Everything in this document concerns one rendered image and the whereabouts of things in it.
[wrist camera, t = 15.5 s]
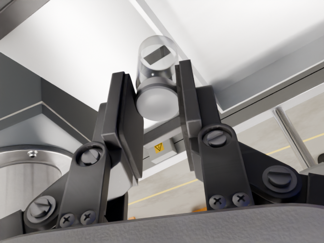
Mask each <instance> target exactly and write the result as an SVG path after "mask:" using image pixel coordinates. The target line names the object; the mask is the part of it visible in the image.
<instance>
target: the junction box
mask: <svg viewBox="0 0 324 243"><path fill-rule="evenodd" d="M148 153H149V157H150V161H151V162H153V163H155V164H157V163H159V162H161V161H163V160H165V159H167V158H169V157H171V156H173V155H175V154H177V151H176V148H175V145H174V142H173V139H172V137H171V138H169V139H167V140H165V141H163V142H161V143H159V144H157V145H155V146H153V147H151V148H150V149H148Z"/></svg>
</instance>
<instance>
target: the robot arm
mask: <svg viewBox="0 0 324 243"><path fill-rule="evenodd" d="M175 77H176V87H177V97H178V107H179V117H180V124H181V130H182V134H183V139H184V144H185V148H186V153H187V158H188V162H189V169H190V171H191V172H193V171H194V172H195V177H196V179H198V180H199V181H201V182H203V185H204V192H205V200H206V208H207V211H200V212H191V213H182V214H174V215H165V216H154V217H146V218H138V219H130V220H127V218H128V198H129V195H128V190H129V189H130V188H131V187H136V186H138V179H139V178H142V174H143V144H144V118H143V117H142V116H141V115H140V114H139V113H138V112H137V110H136V107H135V97H136V92H135V89H134V85H133V82H132V79H131V76H130V74H129V73H127V74H126V73H125V72H124V71H120V72H114V73H112V75H111V80H110V86H109V91H108V98H107V102H104V103H100V105H99V109H98V114H97V118H96V123H95V128H94V134H93V139H92V142H88V143H86V144H84V145H82V146H80V147H79V148H78V149H77V150H76V151H75V152H74V154H71V153H69V152H67V151H65V150H62V149H59V148H54V147H50V146H43V145H16V146H9V147H2V148H0V243H324V175H319V174H313V173H308V175H303V174H299V173H298V172H297V171H296V170H295V169H294V168H292V167H291V166H289V165H287V164H285V163H283V162H281V161H279V160H277V159H275V158H273V157H271V156H268V155H266V154H264V153H262V152H260V151H258V150H256V149H254V148H252V147H250V146H248V145H246V144H244V143H241V142H239V141H238V139H237V135H236V133H235V131H234V129H233V128H232V127H231V126H229V125H227V124H224V123H221V120H220V116H219V112H218V108H217V104H216V99H215V95H214V91H213V87H212V85H205V86H199V87H195V82H194V76H193V71H192V65H191V60H190V59H188V60H182V61H179V65H175Z"/></svg>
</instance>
